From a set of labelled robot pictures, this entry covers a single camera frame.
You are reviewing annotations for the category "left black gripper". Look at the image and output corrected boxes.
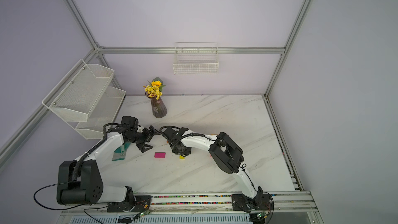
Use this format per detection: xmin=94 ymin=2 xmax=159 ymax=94
xmin=128 ymin=125 xmax=161 ymax=153

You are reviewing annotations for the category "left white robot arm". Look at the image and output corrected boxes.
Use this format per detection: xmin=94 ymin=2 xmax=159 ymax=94
xmin=54 ymin=116 xmax=160 ymax=210

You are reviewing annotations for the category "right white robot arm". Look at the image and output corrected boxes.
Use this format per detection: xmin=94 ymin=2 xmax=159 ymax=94
xmin=159 ymin=125 xmax=264 ymax=210

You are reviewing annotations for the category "magenta block in pile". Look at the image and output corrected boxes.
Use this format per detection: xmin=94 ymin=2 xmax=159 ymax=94
xmin=154 ymin=152 xmax=166 ymax=158

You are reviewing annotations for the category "dark glass vase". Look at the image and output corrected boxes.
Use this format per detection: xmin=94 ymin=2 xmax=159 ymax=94
xmin=150 ymin=97 xmax=167 ymax=118

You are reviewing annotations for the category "yellow flower bouquet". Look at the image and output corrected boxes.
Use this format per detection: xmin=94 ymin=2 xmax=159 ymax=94
xmin=144 ymin=77 xmax=165 ymax=100

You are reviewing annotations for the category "white two-tier mesh shelf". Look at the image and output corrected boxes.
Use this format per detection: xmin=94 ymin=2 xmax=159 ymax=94
xmin=42 ymin=60 xmax=125 ymax=140

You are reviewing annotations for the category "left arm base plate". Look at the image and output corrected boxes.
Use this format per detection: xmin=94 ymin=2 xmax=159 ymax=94
xmin=107 ymin=195 xmax=152 ymax=213

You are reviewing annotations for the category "white wire wall basket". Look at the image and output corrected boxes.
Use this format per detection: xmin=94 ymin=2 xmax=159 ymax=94
xmin=173 ymin=42 xmax=219 ymax=75

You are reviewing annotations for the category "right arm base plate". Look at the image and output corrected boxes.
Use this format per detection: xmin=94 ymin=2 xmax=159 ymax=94
xmin=231 ymin=193 xmax=275 ymax=212

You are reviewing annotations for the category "aluminium frame back bar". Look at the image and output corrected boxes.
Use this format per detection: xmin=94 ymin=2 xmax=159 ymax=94
xmin=97 ymin=47 xmax=286 ymax=55

